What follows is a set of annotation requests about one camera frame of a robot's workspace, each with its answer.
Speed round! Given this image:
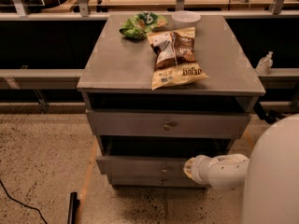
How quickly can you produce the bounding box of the black floor cable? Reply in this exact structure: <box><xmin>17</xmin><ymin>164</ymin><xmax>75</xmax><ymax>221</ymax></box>
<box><xmin>0</xmin><ymin>178</ymin><xmax>50</xmax><ymax>224</ymax></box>

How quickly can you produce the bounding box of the black office chair base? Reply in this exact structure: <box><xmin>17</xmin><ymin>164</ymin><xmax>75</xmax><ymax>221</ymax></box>
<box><xmin>253</xmin><ymin>102</ymin><xmax>285</xmax><ymax>124</ymax></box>

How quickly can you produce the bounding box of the grey top drawer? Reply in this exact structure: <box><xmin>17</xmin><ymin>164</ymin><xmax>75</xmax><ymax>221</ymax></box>
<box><xmin>86</xmin><ymin>110</ymin><xmax>249</xmax><ymax>139</ymax></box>

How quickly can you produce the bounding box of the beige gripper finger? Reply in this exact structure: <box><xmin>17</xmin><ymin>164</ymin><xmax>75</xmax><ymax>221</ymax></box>
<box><xmin>183</xmin><ymin>159</ymin><xmax>194</xmax><ymax>178</ymax></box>

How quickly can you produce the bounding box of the metal rail frame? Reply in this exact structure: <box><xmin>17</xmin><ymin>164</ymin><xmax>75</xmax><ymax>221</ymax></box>
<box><xmin>0</xmin><ymin>0</ymin><xmax>299</xmax><ymax>91</ymax></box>

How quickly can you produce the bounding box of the green chip bag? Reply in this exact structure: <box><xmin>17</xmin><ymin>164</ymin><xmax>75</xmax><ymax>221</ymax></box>
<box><xmin>120</xmin><ymin>11</ymin><xmax>168</xmax><ymax>40</ymax></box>

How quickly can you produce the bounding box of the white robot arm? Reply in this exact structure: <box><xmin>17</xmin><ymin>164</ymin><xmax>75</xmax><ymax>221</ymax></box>
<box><xmin>184</xmin><ymin>114</ymin><xmax>299</xmax><ymax>224</ymax></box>

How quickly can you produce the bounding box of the clear plastic bowl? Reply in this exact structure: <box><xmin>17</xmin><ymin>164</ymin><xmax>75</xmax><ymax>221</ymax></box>
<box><xmin>172</xmin><ymin>10</ymin><xmax>201</xmax><ymax>29</ymax></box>

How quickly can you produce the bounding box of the brown yellow snack bag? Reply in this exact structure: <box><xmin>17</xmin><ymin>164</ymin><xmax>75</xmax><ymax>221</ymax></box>
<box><xmin>147</xmin><ymin>27</ymin><xmax>208</xmax><ymax>91</ymax></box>

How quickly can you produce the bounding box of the grey wooden drawer cabinet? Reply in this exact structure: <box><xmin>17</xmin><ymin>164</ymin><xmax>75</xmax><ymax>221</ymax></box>
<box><xmin>77</xmin><ymin>13</ymin><xmax>266</xmax><ymax>189</ymax></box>

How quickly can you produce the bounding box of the black bar on floor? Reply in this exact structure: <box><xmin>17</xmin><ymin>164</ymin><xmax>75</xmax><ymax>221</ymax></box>
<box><xmin>67</xmin><ymin>192</ymin><xmax>79</xmax><ymax>224</ymax></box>

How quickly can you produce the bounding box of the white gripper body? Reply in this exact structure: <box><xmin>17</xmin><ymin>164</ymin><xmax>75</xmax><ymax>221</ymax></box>
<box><xmin>191</xmin><ymin>155</ymin><xmax>213</xmax><ymax>185</ymax></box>

